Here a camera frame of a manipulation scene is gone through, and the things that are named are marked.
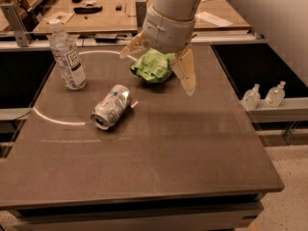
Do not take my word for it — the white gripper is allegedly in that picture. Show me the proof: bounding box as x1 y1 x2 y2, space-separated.
119 6 196 96

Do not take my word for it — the silver green 7up can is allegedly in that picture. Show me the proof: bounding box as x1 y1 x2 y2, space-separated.
90 85 133 130

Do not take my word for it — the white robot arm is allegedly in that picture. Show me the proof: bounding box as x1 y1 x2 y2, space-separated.
120 0 201 95

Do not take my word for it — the green chip bag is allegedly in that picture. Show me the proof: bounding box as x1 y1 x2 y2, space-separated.
130 48 175 84

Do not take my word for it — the white paper sheet near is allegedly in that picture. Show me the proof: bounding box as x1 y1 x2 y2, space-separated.
195 12 232 27

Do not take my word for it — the black power adapter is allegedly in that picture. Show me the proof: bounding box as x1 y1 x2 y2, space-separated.
94 34 117 42

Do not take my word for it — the small black block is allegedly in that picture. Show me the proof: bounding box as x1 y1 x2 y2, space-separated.
115 5 122 11

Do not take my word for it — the black tool on table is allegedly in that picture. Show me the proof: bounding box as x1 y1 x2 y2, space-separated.
73 6 103 14

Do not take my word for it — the clear plastic water bottle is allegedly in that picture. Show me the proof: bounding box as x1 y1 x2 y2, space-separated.
49 19 87 90

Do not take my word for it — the small paper card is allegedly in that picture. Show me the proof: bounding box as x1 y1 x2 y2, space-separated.
44 12 73 24

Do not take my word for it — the middle metal bracket post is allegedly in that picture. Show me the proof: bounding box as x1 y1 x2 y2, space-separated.
135 0 147 32

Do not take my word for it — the metal bracket post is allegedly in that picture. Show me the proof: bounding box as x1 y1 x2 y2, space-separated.
135 0 147 32
0 3 31 47

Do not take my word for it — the left metal bracket post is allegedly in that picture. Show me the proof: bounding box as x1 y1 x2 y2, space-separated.
0 3 31 47

